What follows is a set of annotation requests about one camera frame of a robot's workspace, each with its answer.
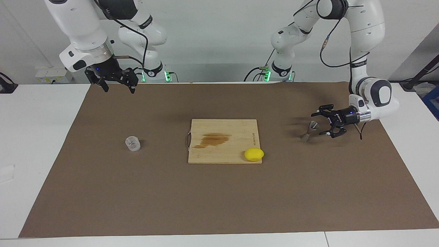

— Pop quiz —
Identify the wooden cutting board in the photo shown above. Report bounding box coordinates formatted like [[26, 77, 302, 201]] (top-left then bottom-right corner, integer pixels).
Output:
[[186, 119, 263, 164]]

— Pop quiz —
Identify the black stand foot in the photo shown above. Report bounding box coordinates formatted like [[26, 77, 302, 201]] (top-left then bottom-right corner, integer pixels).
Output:
[[0, 72, 18, 94]]

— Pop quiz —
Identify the steel double jigger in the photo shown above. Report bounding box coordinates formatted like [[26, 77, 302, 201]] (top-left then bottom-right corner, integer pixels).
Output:
[[300, 121, 320, 142]]

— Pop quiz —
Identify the black left base cable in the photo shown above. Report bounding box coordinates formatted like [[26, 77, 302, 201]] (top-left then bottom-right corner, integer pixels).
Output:
[[244, 48, 276, 82]]

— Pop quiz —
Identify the black tripod leg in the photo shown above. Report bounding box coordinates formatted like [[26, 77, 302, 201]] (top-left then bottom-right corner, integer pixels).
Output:
[[400, 54, 439, 92]]

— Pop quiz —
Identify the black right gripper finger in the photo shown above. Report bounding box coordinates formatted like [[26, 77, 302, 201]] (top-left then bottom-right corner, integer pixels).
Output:
[[90, 75, 110, 93], [118, 68, 139, 94]]

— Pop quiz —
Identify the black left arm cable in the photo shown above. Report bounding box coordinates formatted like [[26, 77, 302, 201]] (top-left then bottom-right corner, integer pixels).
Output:
[[293, 0, 371, 140]]

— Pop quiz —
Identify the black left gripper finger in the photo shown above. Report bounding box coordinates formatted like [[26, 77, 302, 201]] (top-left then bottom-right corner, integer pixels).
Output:
[[319, 122, 347, 139], [311, 104, 341, 121]]

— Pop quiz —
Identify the blue crate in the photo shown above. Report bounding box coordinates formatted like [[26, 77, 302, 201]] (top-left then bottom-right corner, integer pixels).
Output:
[[422, 85, 439, 121]]

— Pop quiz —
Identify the white wall socket box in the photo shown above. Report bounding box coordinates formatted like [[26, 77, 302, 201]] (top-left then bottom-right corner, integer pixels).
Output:
[[35, 67, 74, 84]]

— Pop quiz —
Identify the clear glass cup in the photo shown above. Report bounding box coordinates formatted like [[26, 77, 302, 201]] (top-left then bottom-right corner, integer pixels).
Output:
[[125, 136, 141, 152]]

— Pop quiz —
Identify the yellow lemon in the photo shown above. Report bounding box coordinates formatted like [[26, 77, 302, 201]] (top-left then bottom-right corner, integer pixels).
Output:
[[244, 148, 265, 162]]

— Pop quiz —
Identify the brown table mat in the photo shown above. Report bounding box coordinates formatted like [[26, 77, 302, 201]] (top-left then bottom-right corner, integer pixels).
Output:
[[19, 81, 439, 238]]

